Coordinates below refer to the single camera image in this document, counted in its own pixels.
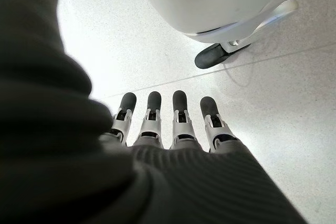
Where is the white left robot leg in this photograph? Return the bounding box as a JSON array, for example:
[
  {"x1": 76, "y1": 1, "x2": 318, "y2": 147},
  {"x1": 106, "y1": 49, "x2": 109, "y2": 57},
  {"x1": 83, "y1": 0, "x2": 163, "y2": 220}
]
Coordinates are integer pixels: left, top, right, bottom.
[{"x1": 130, "y1": 0, "x2": 300, "y2": 53}]

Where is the thin grey floor cable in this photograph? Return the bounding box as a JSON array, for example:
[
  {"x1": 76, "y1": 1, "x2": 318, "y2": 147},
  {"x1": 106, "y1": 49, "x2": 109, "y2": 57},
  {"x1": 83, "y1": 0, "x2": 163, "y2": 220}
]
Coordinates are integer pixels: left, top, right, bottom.
[{"x1": 223, "y1": 49, "x2": 254, "y2": 88}]

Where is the black left robot foot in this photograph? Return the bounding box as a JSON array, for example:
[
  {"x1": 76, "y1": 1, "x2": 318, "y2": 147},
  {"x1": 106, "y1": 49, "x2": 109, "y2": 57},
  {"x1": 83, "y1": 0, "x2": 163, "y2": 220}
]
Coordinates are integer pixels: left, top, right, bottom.
[{"x1": 194, "y1": 42, "x2": 252, "y2": 70}]

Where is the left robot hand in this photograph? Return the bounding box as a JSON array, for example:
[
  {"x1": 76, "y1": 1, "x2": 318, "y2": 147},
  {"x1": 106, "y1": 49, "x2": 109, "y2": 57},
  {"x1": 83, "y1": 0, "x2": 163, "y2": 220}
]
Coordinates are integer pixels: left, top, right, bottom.
[{"x1": 0, "y1": 0, "x2": 308, "y2": 224}]

